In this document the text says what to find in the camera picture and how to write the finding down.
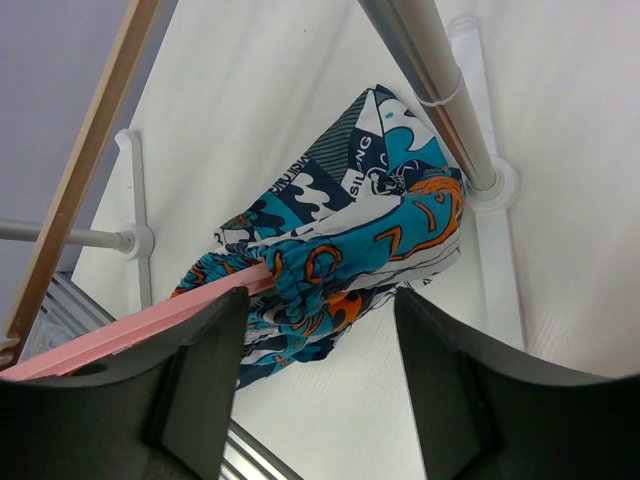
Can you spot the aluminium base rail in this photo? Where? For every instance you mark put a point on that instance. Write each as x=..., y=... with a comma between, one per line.
x=146, y=397

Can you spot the blue orange patterned shorts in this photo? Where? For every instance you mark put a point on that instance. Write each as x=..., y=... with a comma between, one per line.
x=370, y=206

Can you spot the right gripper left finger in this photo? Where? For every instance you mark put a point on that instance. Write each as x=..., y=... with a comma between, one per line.
x=158, y=410

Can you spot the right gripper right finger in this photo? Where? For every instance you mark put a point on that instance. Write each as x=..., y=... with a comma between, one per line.
x=486, y=410

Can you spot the white clothes rack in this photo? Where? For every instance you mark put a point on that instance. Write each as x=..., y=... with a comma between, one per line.
x=444, y=67

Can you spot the pink plastic hanger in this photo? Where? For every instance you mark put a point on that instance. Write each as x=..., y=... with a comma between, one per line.
x=136, y=327

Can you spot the beige wooden hanger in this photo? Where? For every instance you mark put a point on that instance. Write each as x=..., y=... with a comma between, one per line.
x=78, y=174

